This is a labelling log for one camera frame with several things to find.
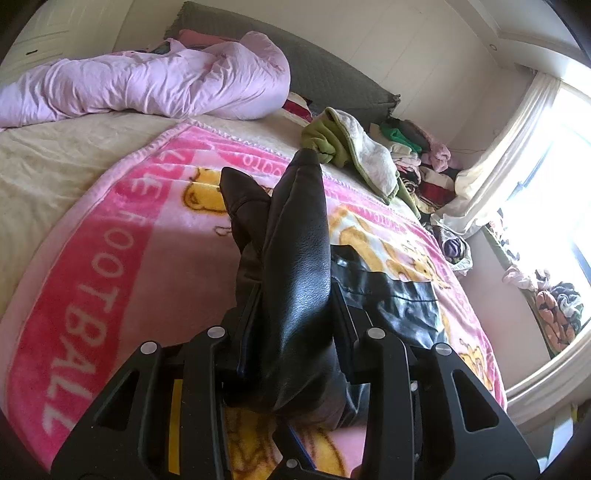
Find pile of mixed clothes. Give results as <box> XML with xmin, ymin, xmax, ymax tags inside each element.
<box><xmin>370</xmin><ymin>118</ymin><xmax>473</xmax><ymax>277</ymax></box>

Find green and white fleece garment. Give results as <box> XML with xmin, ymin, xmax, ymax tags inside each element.
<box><xmin>301</xmin><ymin>107</ymin><xmax>421</xmax><ymax>219</ymax></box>

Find light purple quilt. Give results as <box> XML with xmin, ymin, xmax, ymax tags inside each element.
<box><xmin>1</xmin><ymin>31</ymin><xmax>290</xmax><ymax>129</ymax></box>

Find pink cartoon fleece blanket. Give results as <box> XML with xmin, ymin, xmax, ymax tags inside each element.
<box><xmin>1</xmin><ymin>124</ymin><xmax>507</xmax><ymax>479</ymax></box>

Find black leather jacket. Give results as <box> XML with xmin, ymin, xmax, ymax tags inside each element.
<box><xmin>219</xmin><ymin>149</ymin><xmax>446</xmax><ymax>430</ymax></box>

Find white curtain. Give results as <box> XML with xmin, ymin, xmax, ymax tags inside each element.
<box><xmin>431</xmin><ymin>72</ymin><xmax>561</xmax><ymax>238</ymax></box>

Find patterned clothes on windowsill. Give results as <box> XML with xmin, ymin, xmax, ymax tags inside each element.
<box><xmin>482</xmin><ymin>225</ymin><xmax>590</xmax><ymax>358</ymax></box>

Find cream wardrobe with black handles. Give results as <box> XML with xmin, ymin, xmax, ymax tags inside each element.
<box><xmin>1</xmin><ymin>1</ymin><xmax>132</xmax><ymax>78</ymax></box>

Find grey padded headboard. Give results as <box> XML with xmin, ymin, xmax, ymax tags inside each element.
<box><xmin>165</xmin><ymin>1</ymin><xmax>401</xmax><ymax>128</ymax></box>

